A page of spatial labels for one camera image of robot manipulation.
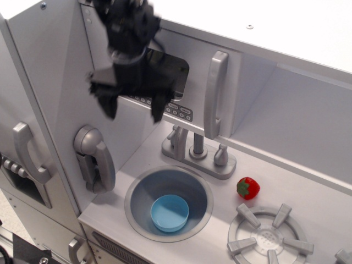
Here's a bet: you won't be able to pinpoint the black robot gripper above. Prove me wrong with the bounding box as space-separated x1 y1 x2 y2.
87 49 182 123

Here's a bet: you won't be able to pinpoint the white microwave door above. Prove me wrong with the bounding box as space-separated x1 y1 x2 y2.
86 1 243 139

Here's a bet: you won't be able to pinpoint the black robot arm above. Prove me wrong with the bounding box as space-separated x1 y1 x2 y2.
88 1 176 123

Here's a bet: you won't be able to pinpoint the grey toy faucet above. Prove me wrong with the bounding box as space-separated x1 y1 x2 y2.
162 125 237 180

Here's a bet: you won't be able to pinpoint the grey toy telephone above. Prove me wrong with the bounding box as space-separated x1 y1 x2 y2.
73 125 116 194

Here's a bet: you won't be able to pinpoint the round grey sink basin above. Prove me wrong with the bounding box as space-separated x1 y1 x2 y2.
124 166 213 243

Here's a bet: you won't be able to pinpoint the blue plastic bowl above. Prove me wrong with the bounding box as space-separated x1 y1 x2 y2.
150 195 189 233

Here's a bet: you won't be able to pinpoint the white toy kitchen cabinet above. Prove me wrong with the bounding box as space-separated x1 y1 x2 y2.
1 1 351 263

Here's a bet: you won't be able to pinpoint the red toy strawberry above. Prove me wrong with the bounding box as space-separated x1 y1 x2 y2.
236 177 261 200

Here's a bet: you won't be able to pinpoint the grey stove burner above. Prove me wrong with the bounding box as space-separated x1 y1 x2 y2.
227 204 314 263
335 249 352 264

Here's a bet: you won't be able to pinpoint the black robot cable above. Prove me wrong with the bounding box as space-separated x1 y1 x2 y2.
150 38 167 56

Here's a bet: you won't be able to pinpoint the grey fridge door handle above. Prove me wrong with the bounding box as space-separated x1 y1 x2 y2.
13 122 52 185

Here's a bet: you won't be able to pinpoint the grey oven door handle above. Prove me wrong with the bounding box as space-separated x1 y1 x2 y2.
68 238 87 264

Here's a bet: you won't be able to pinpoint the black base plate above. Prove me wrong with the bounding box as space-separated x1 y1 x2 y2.
1 233 56 263

